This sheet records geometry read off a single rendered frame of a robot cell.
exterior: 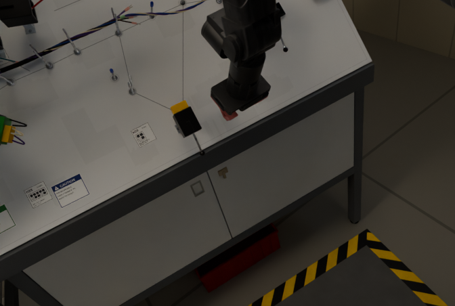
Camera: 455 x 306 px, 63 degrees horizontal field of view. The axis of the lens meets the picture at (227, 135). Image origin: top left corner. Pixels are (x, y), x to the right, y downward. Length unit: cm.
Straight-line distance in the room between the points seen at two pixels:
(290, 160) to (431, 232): 82
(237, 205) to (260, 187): 10
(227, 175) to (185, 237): 26
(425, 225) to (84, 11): 158
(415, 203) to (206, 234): 106
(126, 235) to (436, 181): 148
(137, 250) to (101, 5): 71
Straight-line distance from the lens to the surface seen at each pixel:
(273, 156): 119
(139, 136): 98
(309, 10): 117
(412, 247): 180
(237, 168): 114
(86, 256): 116
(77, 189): 100
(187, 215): 117
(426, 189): 200
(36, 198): 102
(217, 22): 64
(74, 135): 100
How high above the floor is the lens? 152
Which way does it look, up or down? 40 degrees down
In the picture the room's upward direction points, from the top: 17 degrees counter-clockwise
